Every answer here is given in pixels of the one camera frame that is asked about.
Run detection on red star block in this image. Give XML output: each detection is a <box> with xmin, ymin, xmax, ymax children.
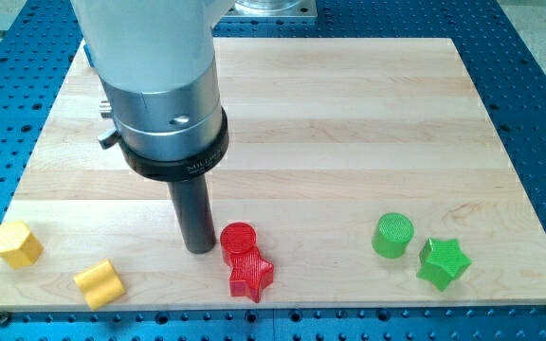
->
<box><xmin>228</xmin><ymin>247</ymin><xmax>275</xmax><ymax>303</ymax></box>

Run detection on red cylinder block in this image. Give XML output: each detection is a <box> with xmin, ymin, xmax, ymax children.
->
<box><xmin>219</xmin><ymin>222</ymin><xmax>257</xmax><ymax>265</ymax></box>

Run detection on green star block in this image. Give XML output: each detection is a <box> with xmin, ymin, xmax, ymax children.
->
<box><xmin>416</xmin><ymin>238</ymin><xmax>472</xmax><ymax>292</ymax></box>

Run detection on yellow hexagon block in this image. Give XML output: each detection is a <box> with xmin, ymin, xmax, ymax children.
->
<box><xmin>0</xmin><ymin>221</ymin><xmax>44</xmax><ymax>270</ymax></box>

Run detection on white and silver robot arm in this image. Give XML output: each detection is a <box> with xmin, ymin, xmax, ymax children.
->
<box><xmin>71</xmin><ymin>0</ymin><xmax>233</xmax><ymax>182</ymax></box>

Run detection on yellow heart block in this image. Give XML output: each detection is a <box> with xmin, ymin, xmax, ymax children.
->
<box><xmin>73</xmin><ymin>259</ymin><xmax>126</xmax><ymax>311</ymax></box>

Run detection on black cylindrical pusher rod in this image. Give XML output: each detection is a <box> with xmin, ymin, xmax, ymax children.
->
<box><xmin>168</xmin><ymin>175</ymin><xmax>216</xmax><ymax>254</ymax></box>

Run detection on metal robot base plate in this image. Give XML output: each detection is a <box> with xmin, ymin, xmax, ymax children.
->
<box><xmin>222</xmin><ymin>0</ymin><xmax>318</xmax><ymax>23</ymax></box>

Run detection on light wooden board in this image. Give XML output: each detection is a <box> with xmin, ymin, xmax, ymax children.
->
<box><xmin>0</xmin><ymin>38</ymin><xmax>546</xmax><ymax>312</ymax></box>

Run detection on green cylinder block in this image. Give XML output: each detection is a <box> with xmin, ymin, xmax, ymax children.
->
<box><xmin>372</xmin><ymin>212</ymin><xmax>414</xmax><ymax>259</ymax></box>

